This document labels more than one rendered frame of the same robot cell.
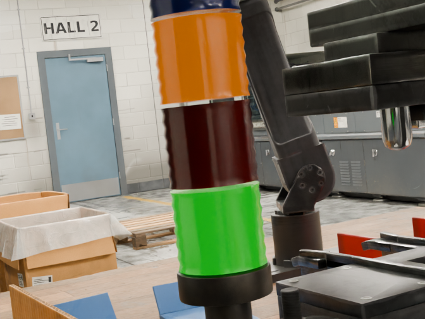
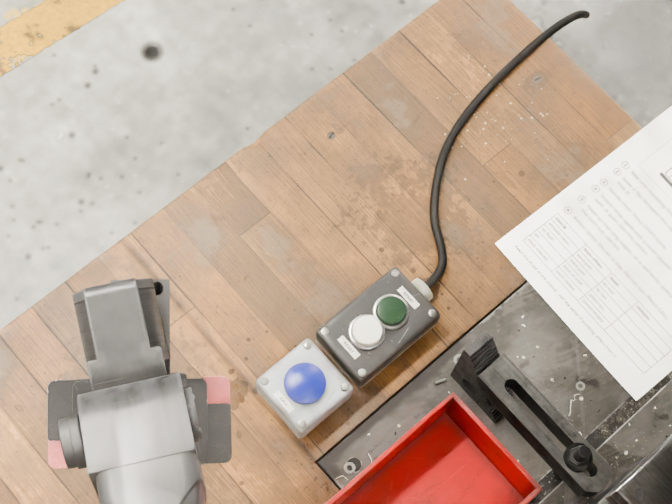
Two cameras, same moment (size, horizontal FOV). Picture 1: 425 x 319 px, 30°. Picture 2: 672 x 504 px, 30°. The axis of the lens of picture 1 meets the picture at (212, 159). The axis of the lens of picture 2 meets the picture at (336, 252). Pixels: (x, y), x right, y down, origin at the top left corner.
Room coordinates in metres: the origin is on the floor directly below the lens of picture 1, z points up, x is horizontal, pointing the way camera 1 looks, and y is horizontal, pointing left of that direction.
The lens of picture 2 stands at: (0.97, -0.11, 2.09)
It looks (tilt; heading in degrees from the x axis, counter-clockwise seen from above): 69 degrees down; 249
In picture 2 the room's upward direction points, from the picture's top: 9 degrees clockwise
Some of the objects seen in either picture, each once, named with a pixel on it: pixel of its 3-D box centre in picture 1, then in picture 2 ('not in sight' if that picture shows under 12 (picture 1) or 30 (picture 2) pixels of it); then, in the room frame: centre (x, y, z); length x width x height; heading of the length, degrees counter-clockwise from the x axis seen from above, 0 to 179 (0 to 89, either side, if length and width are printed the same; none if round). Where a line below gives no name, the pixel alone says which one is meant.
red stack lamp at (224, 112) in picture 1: (209, 143); not in sight; (0.33, 0.00, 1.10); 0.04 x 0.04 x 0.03
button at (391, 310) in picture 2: not in sight; (390, 312); (0.78, -0.45, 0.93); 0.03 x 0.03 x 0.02
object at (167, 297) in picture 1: (213, 309); not in sight; (0.72, 0.01, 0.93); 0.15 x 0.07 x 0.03; 20
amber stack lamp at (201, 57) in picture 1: (200, 60); not in sight; (0.33, 0.00, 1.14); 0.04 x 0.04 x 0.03
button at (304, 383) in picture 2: not in sight; (304, 384); (0.87, -0.40, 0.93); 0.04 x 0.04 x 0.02
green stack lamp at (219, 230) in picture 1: (219, 226); not in sight; (0.33, 0.00, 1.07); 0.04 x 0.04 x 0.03
